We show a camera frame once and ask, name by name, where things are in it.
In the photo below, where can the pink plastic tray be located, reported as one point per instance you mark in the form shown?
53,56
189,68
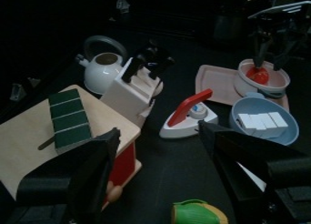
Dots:
216,82

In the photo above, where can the light blue plastic bowl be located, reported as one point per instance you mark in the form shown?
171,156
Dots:
251,107

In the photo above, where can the white toy kettle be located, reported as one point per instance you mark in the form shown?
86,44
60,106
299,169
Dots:
100,73

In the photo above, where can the white toy pot pink inside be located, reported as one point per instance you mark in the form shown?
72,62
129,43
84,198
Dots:
279,80

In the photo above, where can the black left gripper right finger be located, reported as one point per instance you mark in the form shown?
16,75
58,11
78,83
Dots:
239,160

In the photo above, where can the dark green striped stove panel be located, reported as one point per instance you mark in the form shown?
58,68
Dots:
68,120

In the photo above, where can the green and yellow toy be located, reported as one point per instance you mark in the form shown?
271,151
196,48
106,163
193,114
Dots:
196,212

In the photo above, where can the wooden cutting board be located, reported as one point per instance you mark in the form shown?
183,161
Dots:
28,136

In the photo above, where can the grey hanging background object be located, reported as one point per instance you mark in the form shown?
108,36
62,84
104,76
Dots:
122,6

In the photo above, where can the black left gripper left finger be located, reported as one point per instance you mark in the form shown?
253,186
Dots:
94,173

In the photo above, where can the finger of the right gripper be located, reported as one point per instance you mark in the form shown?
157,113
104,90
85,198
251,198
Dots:
260,50
283,54

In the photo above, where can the white toy knife block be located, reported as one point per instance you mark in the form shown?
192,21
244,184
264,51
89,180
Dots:
129,95

